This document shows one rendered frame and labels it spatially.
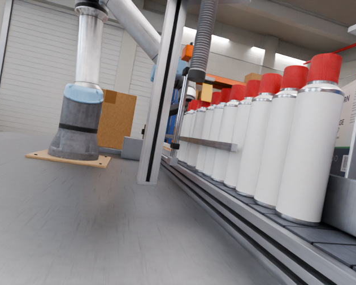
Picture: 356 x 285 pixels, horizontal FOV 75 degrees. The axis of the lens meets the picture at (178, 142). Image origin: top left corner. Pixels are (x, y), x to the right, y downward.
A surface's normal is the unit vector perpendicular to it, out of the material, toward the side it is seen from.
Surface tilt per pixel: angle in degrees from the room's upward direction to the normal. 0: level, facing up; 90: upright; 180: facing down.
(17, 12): 90
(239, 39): 90
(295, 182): 90
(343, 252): 0
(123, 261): 0
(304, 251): 90
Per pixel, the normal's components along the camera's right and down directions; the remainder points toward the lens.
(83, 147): 0.70, -0.16
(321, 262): -0.95, -0.16
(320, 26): 0.22, 0.06
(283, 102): -0.66, -0.10
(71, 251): 0.18, -0.98
